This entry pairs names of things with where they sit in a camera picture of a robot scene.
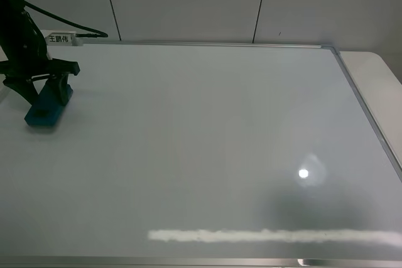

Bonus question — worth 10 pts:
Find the teal whiteboard eraser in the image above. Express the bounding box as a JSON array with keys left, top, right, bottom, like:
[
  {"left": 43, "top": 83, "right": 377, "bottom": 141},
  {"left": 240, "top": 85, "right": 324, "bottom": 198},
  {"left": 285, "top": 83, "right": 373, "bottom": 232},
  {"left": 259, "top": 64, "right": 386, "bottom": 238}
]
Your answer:
[{"left": 24, "top": 83, "right": 66, "bottom": 128}]

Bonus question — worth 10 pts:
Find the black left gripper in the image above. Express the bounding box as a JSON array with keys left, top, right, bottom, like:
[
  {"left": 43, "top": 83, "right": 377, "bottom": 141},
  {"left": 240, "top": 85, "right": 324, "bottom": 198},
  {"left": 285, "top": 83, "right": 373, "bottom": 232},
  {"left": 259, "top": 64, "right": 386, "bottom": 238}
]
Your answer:
[{"left": 1, "top": 24, "right": 80, "bottom": 105}]

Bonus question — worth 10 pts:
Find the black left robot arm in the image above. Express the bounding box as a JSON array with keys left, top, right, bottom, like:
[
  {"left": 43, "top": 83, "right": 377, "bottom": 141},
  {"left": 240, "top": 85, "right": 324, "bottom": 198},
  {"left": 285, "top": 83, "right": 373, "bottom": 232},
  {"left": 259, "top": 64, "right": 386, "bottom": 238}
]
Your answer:
[{"left": 1, "top": 0, "right": 80, "bottom": 106}]

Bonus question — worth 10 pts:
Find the black camera cable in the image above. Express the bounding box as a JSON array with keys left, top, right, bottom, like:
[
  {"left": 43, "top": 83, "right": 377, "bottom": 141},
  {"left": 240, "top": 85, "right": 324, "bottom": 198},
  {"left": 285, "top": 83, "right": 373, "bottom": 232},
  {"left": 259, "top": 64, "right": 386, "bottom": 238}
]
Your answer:
[{"left": 23, "top": 0, "right": 109, "bottom": 38}]

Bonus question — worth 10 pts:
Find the white whiteboard with aluminium frame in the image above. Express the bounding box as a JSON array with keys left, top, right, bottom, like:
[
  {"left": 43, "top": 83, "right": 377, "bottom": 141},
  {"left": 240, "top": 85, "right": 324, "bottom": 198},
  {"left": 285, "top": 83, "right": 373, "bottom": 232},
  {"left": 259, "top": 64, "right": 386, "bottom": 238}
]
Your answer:
[{"left": 1, "top": 43, "right": 401, "bottom": 267}]

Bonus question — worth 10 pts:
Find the white labelled wrist camera box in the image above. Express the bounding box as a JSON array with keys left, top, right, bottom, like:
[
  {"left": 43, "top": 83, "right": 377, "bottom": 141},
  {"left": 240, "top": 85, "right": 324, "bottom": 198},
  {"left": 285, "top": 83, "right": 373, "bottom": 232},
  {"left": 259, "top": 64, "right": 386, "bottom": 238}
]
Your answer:
[{"left": 40, "top": 29, "right": 84, "bottom": 46}]

